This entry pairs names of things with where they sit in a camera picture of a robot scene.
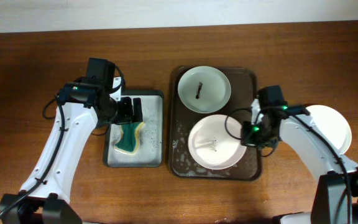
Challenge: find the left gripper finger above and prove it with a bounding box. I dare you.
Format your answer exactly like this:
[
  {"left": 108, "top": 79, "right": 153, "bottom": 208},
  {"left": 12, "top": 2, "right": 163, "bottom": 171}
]
[
  {"left": 132, "top": 98, "right": 143, "bottom": 122},
  {"left": 125, "top": 97, "right": 133, "bottom": 122}
]

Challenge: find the green yellow sponge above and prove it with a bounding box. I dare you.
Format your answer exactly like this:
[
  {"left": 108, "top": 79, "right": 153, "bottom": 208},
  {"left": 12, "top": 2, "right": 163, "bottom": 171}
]
[{"left": 114, "top": 122, "right": 144, "bottom": 155}]

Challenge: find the pink white plate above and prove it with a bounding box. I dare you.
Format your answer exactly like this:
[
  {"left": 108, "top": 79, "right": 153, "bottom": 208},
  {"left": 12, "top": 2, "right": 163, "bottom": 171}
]
[{"left": 188, "top": 114, "right": 247, "bottom": 170}]

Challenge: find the white plate front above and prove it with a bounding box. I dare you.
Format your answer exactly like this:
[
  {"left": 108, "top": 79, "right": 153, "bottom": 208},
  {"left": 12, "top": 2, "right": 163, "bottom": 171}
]
[{"left": 306, "top": 105, "right": 352, "bottom": 154}]

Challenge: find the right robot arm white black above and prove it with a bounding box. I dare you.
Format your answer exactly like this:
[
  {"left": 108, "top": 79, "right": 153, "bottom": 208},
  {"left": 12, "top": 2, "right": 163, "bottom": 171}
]
[{"left": 241, "top": 105, "right": 358, "bottom": 223}]

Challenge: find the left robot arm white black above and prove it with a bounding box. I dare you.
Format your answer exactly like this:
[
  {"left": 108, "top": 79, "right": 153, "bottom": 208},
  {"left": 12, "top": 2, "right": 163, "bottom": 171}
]
[{"left": 0, "top": 82, "right": 142, "bottom": 223}]

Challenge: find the small black soapy tray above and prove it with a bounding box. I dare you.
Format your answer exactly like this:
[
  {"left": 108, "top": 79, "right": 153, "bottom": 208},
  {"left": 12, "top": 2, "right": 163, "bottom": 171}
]
[{"left": 103, "top": 90, "right": 164, "bottom": 167}]

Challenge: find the large brown serving tray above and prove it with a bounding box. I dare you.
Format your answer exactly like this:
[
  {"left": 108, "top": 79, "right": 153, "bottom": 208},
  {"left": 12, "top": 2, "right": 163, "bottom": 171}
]
[{"left": 168, "top": 66, "right": 262, "bottom": 182}]

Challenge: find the pale green plate top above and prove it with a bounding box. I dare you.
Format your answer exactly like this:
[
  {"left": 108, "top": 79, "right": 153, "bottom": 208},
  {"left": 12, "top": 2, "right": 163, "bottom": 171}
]
[{"left": 177, "top": 66, "right": 232, "bottom": 114}]

